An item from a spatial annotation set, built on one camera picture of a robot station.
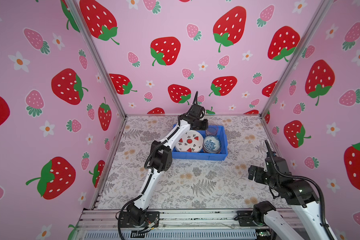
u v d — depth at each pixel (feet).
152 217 2.47
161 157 2.03
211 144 3.07
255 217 2.20
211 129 3.30
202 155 2.99
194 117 2.46
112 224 2.40
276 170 1.66
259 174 2.08
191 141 3.31
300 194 1.45
